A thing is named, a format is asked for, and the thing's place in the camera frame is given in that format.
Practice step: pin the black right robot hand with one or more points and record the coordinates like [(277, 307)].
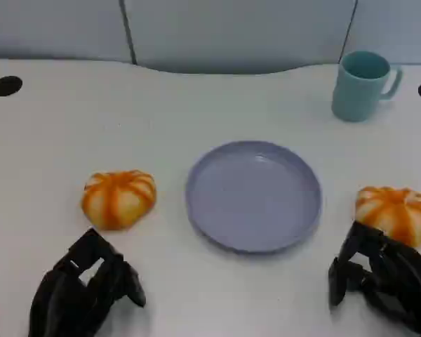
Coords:
[(400, 281)]

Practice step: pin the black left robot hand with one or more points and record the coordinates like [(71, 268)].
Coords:
[(63, 302)]

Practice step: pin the orange and white bread roll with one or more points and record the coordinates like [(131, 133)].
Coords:
[(396, 210), (119, 201)]

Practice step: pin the pale grey partition panel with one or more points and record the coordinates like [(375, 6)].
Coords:
[(52, 28), (396, 24), (238, 31)]

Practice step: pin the pale green mug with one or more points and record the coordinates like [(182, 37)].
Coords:
[(358, 94)]

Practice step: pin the lilac plate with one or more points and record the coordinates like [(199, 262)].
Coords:
[(252, 200)]

